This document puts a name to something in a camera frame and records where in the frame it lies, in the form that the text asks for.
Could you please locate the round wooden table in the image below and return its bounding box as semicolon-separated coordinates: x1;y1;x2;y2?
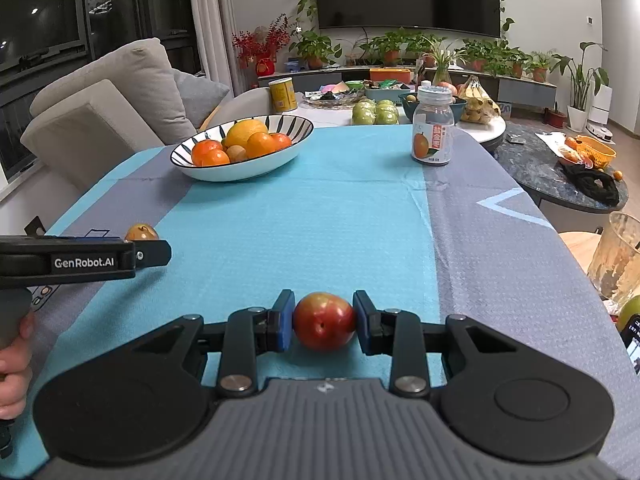
557;230;640;311

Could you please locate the black cloth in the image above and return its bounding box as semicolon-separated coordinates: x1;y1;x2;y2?
557;157;621;207

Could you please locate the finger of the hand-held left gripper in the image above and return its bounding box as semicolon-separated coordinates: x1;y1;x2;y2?
134;240;172;269

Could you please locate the clear jar with orange label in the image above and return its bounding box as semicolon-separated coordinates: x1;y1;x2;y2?
411;85;455;165

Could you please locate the white curtain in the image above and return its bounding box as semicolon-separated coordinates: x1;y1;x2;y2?
186;0;238;98

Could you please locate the orange box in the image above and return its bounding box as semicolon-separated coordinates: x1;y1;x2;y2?
370;67;413;82

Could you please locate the dark marble table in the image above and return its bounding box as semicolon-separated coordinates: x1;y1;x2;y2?
482;124;630;213

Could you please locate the white round table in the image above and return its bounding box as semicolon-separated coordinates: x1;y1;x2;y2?
272;92;507;148

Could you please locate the blue and grey tablecloth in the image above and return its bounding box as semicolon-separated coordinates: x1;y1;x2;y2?
0;125;640;480

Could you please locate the teal bowl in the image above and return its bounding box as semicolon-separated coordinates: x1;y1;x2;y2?
398;92;468;123

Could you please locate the red berry decoration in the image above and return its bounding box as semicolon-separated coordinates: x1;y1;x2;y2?
231;20;291;78

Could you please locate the large yellow orange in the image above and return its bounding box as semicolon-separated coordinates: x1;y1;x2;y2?
223;119;269;148

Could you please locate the bunch of bananas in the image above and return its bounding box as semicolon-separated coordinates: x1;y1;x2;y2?
457;75;502;125

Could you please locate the row of green potted plants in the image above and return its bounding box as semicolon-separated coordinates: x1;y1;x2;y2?
290;30;556;83

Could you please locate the group of green apples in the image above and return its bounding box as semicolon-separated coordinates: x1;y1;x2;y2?
351;99;400;126

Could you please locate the teal rectangular basin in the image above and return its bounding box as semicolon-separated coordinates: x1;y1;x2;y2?
365;85;413;105

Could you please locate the glass plate of snacks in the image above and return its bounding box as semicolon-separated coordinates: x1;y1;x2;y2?
303;89;366;107

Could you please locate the person's left hand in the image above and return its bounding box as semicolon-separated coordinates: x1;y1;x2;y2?
0;310;35;421

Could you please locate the black smartphone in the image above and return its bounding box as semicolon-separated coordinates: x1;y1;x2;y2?
620;312;640;376

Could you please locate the yellow cushion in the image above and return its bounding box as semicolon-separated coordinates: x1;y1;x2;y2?
197;105;221;133

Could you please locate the grey cushion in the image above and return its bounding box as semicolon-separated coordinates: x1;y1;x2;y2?
172;69;231;128

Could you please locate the orange basket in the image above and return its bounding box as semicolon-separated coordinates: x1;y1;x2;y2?
575;135;617;170

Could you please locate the white paper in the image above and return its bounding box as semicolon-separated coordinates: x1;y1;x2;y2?
535;131;576;158

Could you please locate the green fruit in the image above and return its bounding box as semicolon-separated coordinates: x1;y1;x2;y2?
617;295;640;331

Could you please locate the glass mug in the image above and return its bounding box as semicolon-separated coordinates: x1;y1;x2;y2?
587;211;640;311

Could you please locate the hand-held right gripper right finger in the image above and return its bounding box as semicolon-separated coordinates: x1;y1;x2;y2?
352;289;533;397

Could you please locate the beige sofa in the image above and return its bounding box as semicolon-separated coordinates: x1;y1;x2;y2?
20;37;273;196

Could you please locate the yellow can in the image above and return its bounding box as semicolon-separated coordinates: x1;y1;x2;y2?
268;77;299;113

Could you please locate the white robot vacuum dock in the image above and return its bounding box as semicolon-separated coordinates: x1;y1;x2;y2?
585;84;615;141

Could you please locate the dark window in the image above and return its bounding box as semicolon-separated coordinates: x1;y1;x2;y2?
0;0;201;186

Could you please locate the spider plant in vase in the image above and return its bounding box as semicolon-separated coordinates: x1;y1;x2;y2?
422;37;466;86

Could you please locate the grey television cabinet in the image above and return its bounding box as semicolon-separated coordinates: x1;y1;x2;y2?
257;62;558;106

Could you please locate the tall plant in white pot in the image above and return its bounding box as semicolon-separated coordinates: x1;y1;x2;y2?
550;41;611;133

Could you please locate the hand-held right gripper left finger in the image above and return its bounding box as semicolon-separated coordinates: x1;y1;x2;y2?
122;288;297;396

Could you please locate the striped white bowl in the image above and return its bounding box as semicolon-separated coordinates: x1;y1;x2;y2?
170;114;315;182

